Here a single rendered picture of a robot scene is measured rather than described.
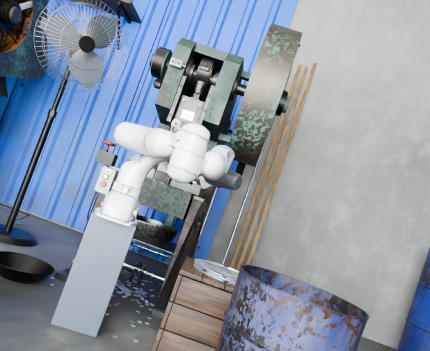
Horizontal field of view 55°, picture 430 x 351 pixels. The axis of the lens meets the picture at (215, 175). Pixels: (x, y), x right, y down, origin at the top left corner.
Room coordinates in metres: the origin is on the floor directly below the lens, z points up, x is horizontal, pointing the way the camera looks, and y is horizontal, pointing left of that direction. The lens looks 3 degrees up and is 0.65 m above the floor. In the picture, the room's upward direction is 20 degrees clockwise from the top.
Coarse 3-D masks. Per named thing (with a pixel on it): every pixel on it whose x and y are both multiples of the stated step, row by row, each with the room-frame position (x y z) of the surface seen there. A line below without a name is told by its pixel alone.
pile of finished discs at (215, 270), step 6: (198, 264) 1.79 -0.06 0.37; (204, 264) 1.87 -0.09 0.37; (210, 264) 1.93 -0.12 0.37; (216, 264) 2.00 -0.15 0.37; (198, 270) 1.78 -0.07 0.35; (204, 270) 1.76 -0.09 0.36; (210, 270) 1.74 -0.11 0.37; (216, 270) 1.81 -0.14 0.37; (222, 270) 1.83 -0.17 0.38; (228, 270) 1.89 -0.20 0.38; (234, 270) 1.99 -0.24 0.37; (216, 276) 1.72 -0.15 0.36; (222, 276) 1.72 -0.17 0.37; (228, 276) 1.77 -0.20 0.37; (234, 276) 1.81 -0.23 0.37; (228, 282) 1.72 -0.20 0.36; (234, 282) 1.72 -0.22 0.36
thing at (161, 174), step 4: (168, 160) 2.18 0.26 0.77; (160, 164) 2.30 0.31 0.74; (164, 164) 2.30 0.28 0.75; (156, 168) 2.31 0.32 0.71; (160, 168) 2.30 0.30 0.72; (164, 168) 2.30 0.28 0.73; (156, 172) 2.30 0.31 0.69; (160, 172) 2.30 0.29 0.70; (164, 172) 2.30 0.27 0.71; (156, 176) 2.29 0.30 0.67; (160, 176) 2.30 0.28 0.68; (164, 176) 2.30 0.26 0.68; (168, 176) 2.30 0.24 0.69; (160, 180) 2.30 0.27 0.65; (164, 180) 2.30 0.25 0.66; (168, 180) 2.30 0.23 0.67; (168, 184) 2.30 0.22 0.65
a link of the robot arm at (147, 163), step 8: (136, 160) 1.71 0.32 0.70; (144, 160) 1.69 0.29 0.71; (152, 160) 1.70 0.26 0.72; (160, 160) 1.73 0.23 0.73; (120, 168) 1.70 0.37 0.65; (128, 168) 1.67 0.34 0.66; (136, 168) 1.67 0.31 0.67; (144, 168) 1.69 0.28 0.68; (120, 176) 1.68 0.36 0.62; (128, 176) 1.67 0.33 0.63; (136, 176) 1.68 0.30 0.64; (144, 176) 1.70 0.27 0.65; (128, 184) 1.67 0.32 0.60; (136, 184) 1.68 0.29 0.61
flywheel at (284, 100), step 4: (284, 92) 2.39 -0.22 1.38; (284, 96) 2.37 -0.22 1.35; (280, 100) 2.37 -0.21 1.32; (284, 100) 2.37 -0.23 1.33; (288, 100) 2.40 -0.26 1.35; (280, 104) 2.38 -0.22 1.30; (284, 104) 2.38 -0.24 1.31; (288, 104) 2.40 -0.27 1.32; (280, 108) 2.38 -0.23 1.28; (284, 108) 2.41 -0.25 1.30; (276, 112) 2.41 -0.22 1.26; (280, 112) 2.41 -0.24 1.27; (284, 112) 2.43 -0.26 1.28
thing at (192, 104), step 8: (184, 96) 2.40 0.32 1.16; (184, 104) 2.40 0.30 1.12; (192, 104) 2.40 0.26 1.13; (200, 104) 2.39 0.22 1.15; (176, 112) 2.40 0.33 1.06; (184, 112) 2.40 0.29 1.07; (192, 112) 2.39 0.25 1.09; (200, 112) 2.39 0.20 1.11; (176, 120) 2.39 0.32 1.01; (184, 120) 2.40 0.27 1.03; (192, 120) 2.39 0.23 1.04; (176, 128) 2.37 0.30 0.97
